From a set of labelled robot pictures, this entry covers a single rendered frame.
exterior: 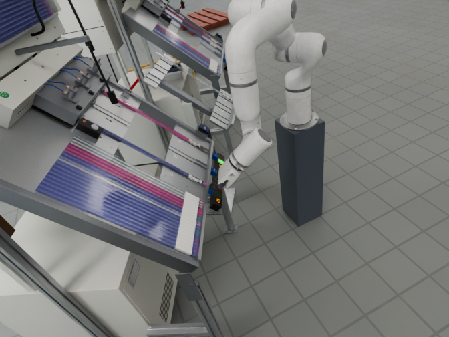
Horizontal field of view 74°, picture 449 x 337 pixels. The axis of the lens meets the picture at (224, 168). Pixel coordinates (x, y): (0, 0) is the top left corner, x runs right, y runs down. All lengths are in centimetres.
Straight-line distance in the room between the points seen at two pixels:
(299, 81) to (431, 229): 117
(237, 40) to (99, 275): 96
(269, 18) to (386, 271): 139
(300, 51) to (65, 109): 91
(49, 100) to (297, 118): 103
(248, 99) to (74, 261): 93
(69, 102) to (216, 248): 122
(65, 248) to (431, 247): 182
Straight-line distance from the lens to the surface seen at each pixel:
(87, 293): 129
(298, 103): 146
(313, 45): 134
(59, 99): 114
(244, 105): 98
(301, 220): 193
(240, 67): 94
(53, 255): 147
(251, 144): 107
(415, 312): 178
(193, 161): 131
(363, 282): 180
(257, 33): 96
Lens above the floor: 155
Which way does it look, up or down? 39 degrees down
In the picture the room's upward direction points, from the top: 14 degrees counter-clockwise
